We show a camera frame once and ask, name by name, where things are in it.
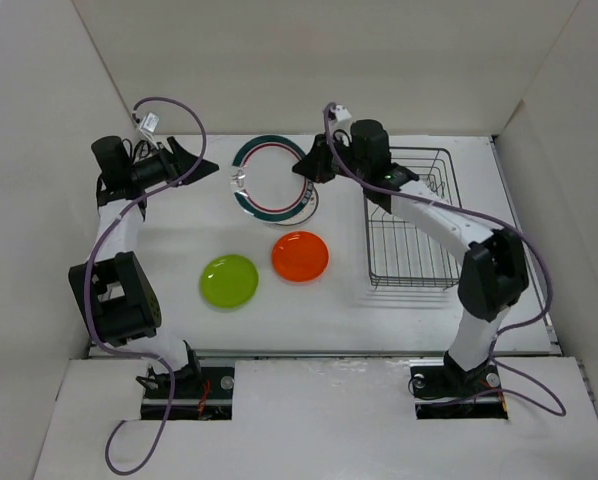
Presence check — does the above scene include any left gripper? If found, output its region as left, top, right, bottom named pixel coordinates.
left=128, top=137, right=218, bottom=189

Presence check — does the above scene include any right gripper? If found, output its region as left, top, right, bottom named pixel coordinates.
left=293, top=130, right=370, bottom=183

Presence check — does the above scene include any orange patterned white plate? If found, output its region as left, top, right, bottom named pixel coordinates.
left=271, top=189, right=320, bottom=227

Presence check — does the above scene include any green red rimmed white plate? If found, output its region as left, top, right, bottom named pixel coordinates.
left=229, top=135, right=316, bottom=224

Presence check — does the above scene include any orange plastic plate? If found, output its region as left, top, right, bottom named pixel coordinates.
left=271, top=231, right=330, bottom=283

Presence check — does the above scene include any green plastic plate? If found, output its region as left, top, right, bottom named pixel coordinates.
left=199, top=254, right=259, bottom=309

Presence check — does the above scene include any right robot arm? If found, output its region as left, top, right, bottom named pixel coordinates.
left=293, top=115, right=529, bottom=394

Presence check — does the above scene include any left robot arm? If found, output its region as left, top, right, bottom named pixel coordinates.
left=68, top=136, right=219, bottom=397

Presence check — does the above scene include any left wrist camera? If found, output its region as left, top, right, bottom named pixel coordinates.
left=137, top=112, right=160, bottom=145

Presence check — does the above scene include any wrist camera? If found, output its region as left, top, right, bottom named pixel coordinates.
left=326, top=104, right=352, bottom=133
left=137, top=112, right=160, bottom=145

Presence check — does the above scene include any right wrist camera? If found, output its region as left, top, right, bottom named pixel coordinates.
left=326, top=104, right=352, bottom=133

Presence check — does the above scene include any wire dish rack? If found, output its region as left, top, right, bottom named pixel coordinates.
left=364, top=147, right=462, bottom=290

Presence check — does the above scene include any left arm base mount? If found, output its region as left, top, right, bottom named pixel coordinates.
left=141, top=363, right=236, bottom=421

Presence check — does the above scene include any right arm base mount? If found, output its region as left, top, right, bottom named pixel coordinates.
left=408, top=362, right=508, bottom=420

